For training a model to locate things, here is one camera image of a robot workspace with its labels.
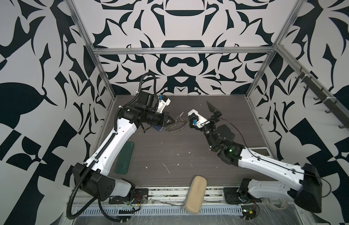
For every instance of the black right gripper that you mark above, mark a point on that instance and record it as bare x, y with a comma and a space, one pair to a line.
216, 120

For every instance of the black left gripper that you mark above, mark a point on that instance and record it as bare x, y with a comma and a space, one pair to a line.
163, 116

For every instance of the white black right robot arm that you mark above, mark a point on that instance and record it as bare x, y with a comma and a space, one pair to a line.
302, 184

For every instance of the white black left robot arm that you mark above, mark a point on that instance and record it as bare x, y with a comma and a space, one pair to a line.
92, 176

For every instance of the blue notebook with yellow label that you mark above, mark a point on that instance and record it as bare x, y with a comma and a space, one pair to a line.
158, 128

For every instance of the green case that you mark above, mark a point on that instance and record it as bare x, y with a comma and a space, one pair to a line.
124, 158

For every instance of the white digital scale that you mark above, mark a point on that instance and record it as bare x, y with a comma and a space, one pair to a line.
263, 151

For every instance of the beige oblong pouch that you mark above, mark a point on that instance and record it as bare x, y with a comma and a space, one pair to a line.
196, 193

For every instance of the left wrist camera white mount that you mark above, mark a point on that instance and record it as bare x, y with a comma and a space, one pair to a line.
163, 101

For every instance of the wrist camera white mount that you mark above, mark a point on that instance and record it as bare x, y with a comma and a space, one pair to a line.
163, 101
196, 121

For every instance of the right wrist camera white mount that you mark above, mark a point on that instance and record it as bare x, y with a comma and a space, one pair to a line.
196, 121

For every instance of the perforated white cable tray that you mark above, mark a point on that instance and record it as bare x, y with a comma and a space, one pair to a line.
167, 210

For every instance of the black wall hook rail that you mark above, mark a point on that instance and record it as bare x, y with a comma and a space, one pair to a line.
323, 95

